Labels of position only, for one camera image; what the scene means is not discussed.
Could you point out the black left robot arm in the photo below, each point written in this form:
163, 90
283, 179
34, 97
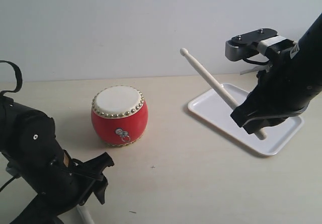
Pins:
28, 142

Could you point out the small red drum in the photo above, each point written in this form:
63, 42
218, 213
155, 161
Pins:
119, 115

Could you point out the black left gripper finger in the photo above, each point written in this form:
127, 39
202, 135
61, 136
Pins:
91, 177
41, 210

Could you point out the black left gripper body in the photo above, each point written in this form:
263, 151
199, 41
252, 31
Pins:
55, 180

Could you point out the white drumstick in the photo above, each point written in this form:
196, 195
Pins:
85, 215
210, 79

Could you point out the white plastic tray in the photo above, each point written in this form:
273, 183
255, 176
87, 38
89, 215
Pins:
210, 108

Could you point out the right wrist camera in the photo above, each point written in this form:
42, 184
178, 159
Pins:
264, 41

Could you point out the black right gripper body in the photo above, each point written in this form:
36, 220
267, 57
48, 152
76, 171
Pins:
274, 95

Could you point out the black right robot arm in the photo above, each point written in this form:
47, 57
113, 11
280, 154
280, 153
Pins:
291, 77

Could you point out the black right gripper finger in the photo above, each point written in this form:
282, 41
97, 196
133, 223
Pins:
250, 107
252, 124

